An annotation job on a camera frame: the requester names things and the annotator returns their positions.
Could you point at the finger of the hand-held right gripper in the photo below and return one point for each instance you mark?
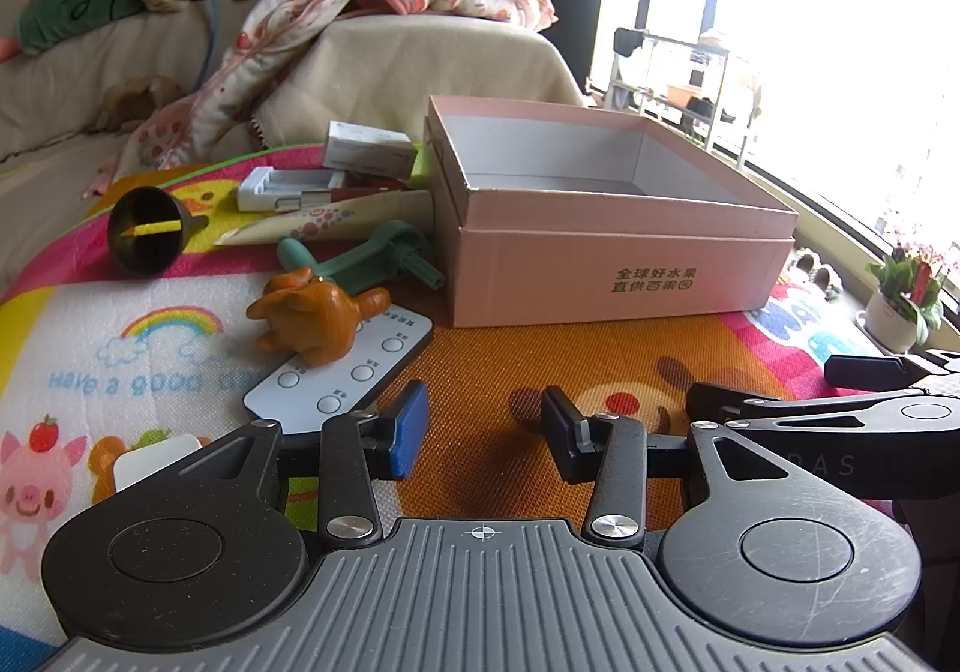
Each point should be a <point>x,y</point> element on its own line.
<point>750,408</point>
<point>862,370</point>

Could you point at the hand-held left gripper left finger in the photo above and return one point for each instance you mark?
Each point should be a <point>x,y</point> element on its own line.
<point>409,428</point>

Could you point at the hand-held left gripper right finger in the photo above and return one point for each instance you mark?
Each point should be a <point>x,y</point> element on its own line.
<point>562,439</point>

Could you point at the pink cardboard box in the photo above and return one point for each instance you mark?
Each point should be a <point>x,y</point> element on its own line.
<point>525,267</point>

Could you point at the cream patterned shoehorn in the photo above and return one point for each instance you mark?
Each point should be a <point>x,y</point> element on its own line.
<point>337,218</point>

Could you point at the white battery case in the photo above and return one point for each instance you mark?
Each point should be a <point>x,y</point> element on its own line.
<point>262,188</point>

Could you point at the dark brown funnel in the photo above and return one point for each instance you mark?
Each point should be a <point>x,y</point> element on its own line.
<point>142,252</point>

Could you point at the potted flowering plant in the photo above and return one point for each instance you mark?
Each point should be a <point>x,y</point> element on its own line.
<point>892,327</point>

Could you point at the white remote control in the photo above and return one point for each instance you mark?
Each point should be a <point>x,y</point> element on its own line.
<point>360,372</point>

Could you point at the colourful cartoon play mat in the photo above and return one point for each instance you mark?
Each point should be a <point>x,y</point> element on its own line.
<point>480,357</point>

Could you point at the orange animal toy figure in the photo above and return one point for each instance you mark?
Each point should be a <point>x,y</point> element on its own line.
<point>315,319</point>

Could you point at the green plastic tool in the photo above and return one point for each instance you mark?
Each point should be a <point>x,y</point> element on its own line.
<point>375,256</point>

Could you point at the white card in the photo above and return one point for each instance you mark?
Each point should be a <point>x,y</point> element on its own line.
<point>150,466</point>

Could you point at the lime green paper piece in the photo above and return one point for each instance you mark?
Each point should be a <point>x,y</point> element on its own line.
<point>420,166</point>

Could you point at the small white box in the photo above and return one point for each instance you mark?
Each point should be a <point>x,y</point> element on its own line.
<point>367,147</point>

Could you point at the metal storage rack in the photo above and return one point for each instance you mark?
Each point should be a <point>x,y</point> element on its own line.
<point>724,79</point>

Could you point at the beige covered sofa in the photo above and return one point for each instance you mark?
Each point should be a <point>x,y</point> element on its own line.
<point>420,64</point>

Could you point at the brown plush toy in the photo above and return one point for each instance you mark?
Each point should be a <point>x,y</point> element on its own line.
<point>139,98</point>

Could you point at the green plush toy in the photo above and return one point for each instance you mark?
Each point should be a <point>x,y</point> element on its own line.
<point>67,12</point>

